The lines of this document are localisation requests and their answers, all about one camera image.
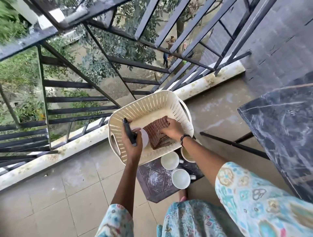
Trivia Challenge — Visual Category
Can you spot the black bead bracelet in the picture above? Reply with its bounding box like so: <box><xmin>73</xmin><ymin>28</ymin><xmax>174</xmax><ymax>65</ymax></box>
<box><xmin>180</xmin><ymin>134</ymin><xmax>192</xmax><ymax>148</ymax></box>

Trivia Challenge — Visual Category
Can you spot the dark brown plastic stool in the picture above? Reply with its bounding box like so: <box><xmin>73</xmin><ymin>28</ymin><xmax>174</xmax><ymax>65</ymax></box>
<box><xmin>136</xmin><ymin>139</ymin><xmax>205</xmax><ymax>203</ymax></box>

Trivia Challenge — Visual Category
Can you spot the person's right hand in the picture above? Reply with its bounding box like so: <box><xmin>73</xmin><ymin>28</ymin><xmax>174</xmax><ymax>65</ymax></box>
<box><xmin>159</xmin><ymin>117</ymin><xmax>186</xmax><ymax>148</ymax></box>

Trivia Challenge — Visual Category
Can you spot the white mug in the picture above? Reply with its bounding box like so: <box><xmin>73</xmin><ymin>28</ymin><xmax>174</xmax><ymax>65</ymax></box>
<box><xmin>171</xmin><ymin>168</ymin><xmax>197</xmax><ymax>190</ymax></box>
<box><xmin>160</xmin><ymin>151</ymin><xmax>184</xmax><ymax>171</ymax></box>

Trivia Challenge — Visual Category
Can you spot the brown checked cloth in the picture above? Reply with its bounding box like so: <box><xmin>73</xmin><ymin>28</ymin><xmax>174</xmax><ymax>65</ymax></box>
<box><xmin>143</xmin><ymin>116</ymin><xmax>173</xmax><ymax>150</ymax></box>

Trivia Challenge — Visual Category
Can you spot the white spray bottle black head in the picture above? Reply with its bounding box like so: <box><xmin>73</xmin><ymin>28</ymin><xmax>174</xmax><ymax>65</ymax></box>
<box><xmin>122</xmin><ymin>118</ymin><xmax>150</xmax><ymax>150</ymax></box>

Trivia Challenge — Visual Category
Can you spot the person's right forearm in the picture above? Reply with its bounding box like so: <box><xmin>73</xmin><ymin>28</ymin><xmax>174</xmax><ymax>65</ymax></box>
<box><xmin>182</xmin><ymin>136</ymin><xmax>229</xmax><ymax>181</ymax></box>

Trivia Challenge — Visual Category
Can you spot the black marble table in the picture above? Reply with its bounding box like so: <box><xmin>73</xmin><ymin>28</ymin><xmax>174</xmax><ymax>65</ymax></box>
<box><xmin>199</xmin><ymin>71</ymin><xmax>313</xmax><ymax>203</ymax></box>

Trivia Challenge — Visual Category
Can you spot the person's left forearm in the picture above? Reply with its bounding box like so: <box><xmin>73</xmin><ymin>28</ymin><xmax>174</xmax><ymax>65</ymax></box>
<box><xmin>110</xmin><ymin>159</ymin><xmax>142</xmax><ymax>216</ymax></box>

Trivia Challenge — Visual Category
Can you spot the black metal railing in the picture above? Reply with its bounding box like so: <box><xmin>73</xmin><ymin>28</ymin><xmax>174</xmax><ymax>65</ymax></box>
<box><xmin>0</xmin><ymin>0</ymin><xmax>277</xmax><ymax>176</ymax></box>

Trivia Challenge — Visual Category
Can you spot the cream floral cup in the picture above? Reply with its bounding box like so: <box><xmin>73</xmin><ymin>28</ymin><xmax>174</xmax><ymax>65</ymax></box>
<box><xmin>180</xmin><ymin>145</ymin><xmax>197</xmax><ymax>163</ymax></box>

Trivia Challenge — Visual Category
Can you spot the green leafy tree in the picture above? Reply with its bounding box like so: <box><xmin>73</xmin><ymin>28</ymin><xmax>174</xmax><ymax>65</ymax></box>
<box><xmin>0</xmin><ymin>0</ymin><xmax>220</xmax><ymax>137</ymax></box>

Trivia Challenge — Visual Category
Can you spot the white concrete ledge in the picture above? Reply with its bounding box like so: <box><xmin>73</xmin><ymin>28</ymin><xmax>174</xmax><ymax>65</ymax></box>
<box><xmin>0</xmin><ymin>58</ymin><xmax>246</xmax><ymax>191</ymax></box>

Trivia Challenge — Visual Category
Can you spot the person's left hand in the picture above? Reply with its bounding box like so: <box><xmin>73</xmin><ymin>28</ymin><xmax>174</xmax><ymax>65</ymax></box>
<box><xmin>121</xmin><ymin>119</ymin><xmax>143</xmax><ymax>164</ymax></box>

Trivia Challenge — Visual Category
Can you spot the cream plastic basket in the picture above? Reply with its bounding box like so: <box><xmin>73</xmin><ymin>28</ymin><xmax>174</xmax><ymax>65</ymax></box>
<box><xmin>108</xmin><ymin>90</ymin><xmax>194</xmax><ymax>165</ymax></box>

